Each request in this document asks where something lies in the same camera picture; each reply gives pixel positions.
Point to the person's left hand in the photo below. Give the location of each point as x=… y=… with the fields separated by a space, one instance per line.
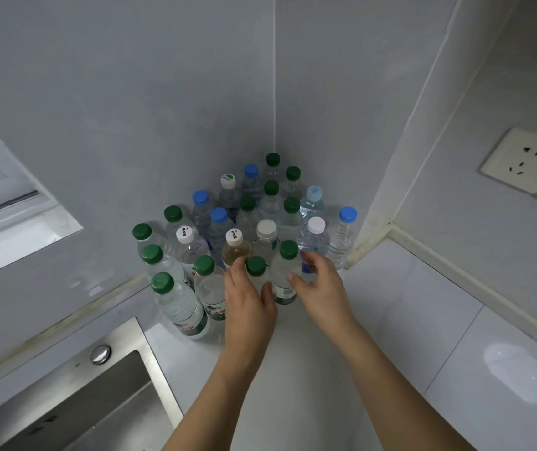
x=247 y=314

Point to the person's right forearm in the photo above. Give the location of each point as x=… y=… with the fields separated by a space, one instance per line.
x=390 y=389

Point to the person's left thumb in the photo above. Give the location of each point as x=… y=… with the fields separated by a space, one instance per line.
x=268 y=298

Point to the white window frame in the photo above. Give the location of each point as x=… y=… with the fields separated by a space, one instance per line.
x=0 y=183

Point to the white marble window sill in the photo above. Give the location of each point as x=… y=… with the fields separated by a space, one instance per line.
x=19 y=244

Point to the person's right thumb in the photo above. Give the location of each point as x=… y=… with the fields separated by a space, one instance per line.
x=298 y=282

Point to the cluster of assorted plastic bottles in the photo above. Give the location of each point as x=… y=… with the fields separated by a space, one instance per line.
x=188 y=248

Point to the person's left forearm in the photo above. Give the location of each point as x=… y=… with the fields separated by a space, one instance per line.
x=221 y=399

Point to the white wall socket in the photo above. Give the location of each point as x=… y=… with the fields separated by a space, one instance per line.
x=522 y=159

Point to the green-capped water bottle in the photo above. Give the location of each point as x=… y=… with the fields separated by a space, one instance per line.
x=288 y=251
x=256 y=266

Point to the person's right hand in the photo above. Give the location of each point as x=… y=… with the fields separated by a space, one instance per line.
x=327 y=295

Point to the stainless steel sink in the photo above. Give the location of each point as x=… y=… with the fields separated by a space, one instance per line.
x=85 y=403

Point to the chrome sink knob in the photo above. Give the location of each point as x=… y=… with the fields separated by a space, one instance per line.
x=100 y=354

